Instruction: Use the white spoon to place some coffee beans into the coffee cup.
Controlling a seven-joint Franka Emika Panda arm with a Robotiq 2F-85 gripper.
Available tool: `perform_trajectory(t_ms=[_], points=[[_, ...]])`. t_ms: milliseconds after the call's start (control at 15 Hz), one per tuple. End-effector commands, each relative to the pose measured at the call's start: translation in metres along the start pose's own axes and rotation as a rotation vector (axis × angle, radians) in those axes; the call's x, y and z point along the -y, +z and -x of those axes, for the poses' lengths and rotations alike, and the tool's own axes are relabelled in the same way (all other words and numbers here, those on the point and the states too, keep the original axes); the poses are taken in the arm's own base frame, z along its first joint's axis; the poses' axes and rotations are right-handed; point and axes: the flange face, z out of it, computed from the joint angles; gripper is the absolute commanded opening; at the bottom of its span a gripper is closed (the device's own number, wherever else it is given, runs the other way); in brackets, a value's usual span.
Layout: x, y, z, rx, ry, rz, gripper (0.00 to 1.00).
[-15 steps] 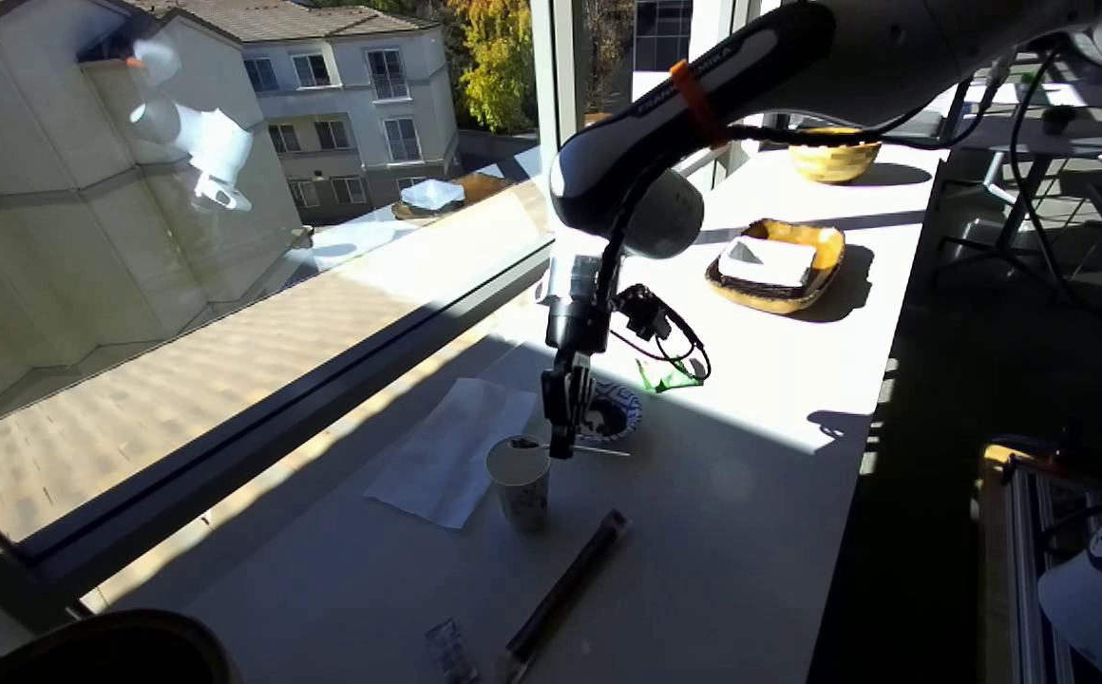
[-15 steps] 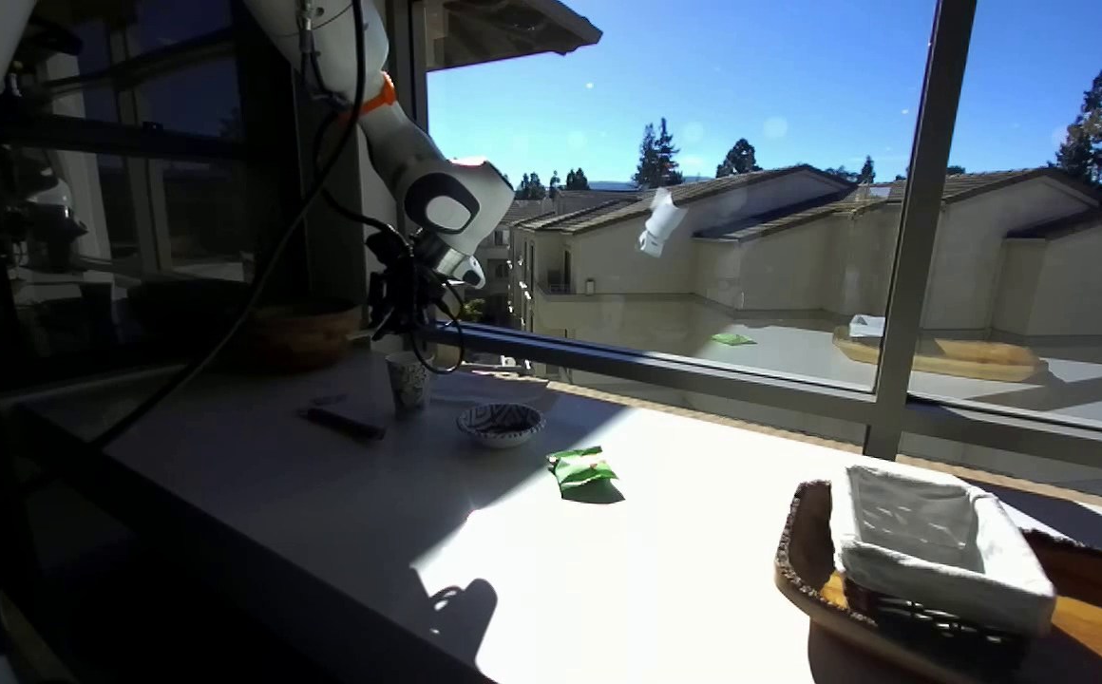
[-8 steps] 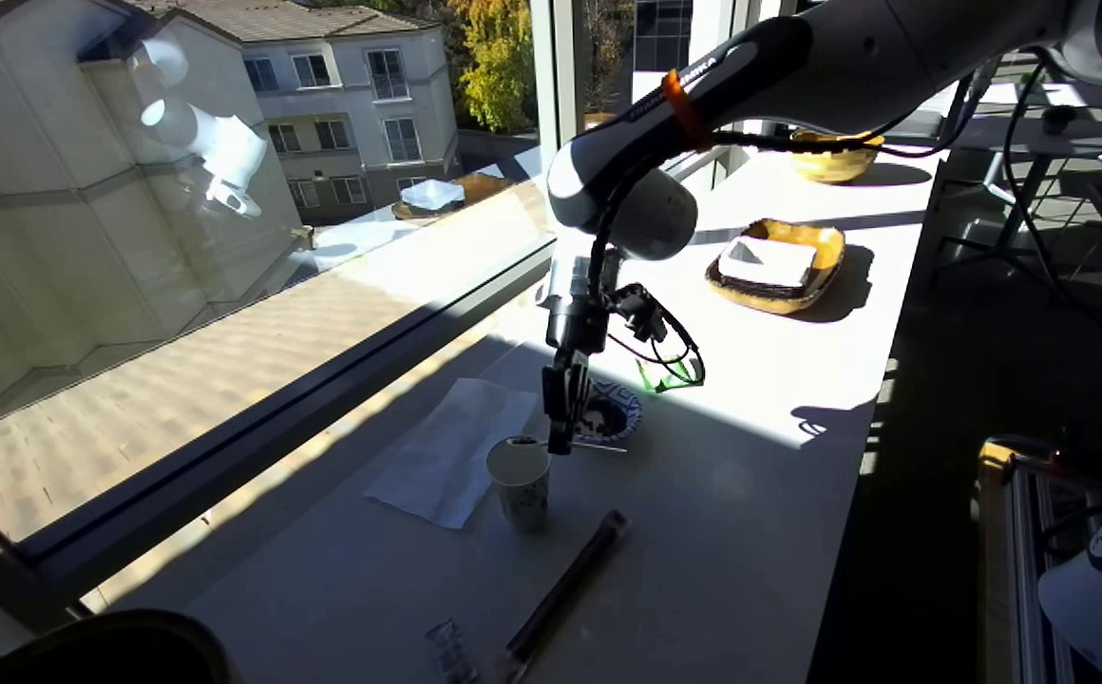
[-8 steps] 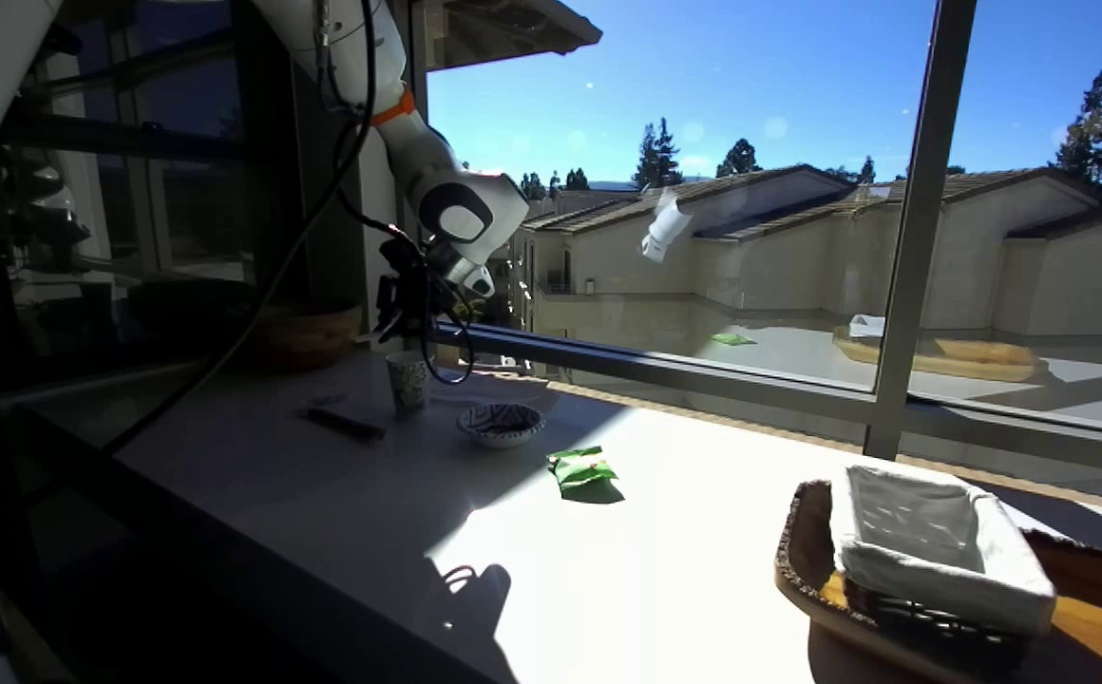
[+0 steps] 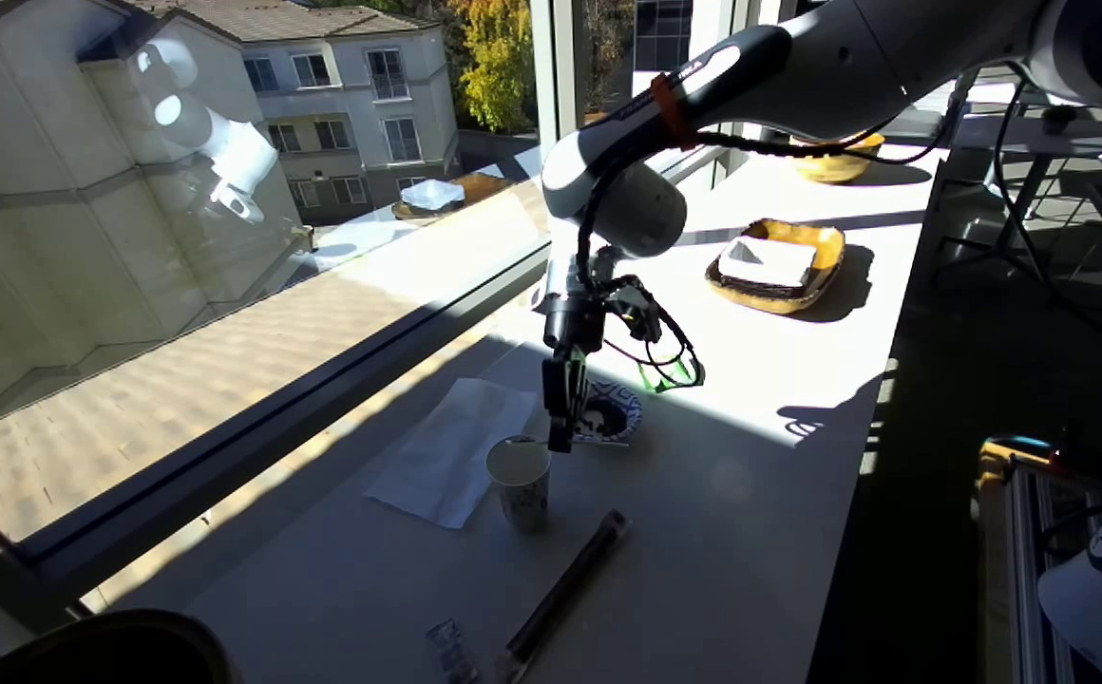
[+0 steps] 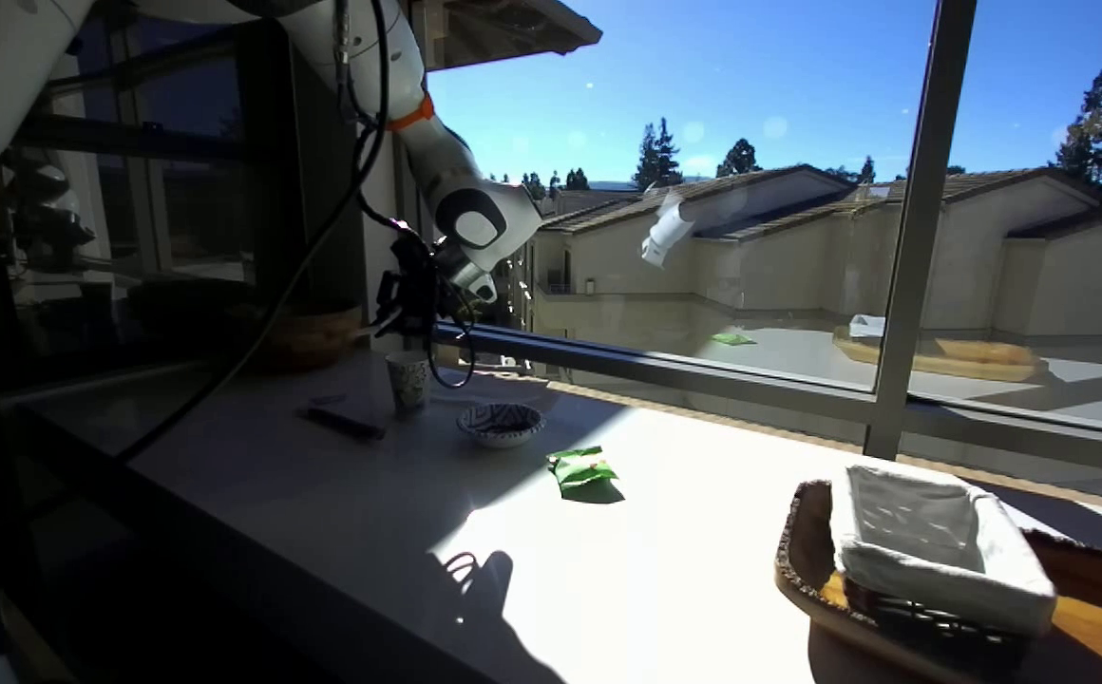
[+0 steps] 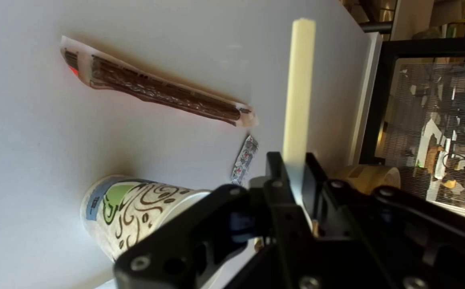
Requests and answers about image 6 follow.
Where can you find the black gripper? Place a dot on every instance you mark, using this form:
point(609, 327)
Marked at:
point(420, 272)

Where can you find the dark coffee beans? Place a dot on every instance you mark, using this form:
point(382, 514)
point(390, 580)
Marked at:
point(506, 418)

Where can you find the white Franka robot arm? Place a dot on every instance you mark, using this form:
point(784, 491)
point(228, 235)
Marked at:
point(383, 61)

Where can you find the white paper coffee cup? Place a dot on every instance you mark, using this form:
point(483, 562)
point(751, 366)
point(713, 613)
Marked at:
point(406, 384)

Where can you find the brown woven bowl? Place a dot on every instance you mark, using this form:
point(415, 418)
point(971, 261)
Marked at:
point(309, 341)

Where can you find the long black bar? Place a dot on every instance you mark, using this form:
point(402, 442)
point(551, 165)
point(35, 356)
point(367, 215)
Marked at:
point(345, 418)

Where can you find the blue patterned paper bowl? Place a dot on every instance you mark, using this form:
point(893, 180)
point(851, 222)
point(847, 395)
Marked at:
point(500, 436)

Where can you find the green snack packet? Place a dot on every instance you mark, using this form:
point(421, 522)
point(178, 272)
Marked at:
point(577, 472)

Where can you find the wicker basket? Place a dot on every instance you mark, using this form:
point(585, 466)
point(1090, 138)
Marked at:
point(818, 581)

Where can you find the white folded cloth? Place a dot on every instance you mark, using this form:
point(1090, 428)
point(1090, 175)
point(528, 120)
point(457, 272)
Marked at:
point(943, 543)

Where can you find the window frame post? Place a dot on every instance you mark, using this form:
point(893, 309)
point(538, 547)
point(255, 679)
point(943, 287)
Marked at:
point(915, 229)

